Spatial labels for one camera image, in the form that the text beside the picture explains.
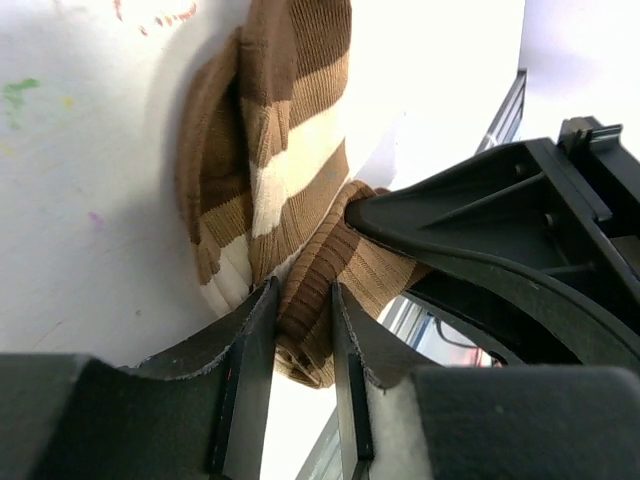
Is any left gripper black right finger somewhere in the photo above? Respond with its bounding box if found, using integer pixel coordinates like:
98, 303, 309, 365
331, 284, 639, 479

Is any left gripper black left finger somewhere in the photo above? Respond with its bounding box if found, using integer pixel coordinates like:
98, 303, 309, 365
1, 279, 279, 479

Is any aluminium frame rail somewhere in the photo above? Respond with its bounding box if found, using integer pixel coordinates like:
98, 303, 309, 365
476, 69, 527, 154

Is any brown striped sock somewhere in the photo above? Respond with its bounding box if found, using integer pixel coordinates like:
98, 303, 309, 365
175, 1, 429, 389

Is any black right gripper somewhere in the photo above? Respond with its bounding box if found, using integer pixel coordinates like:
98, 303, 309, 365
345, 116, 639, 368

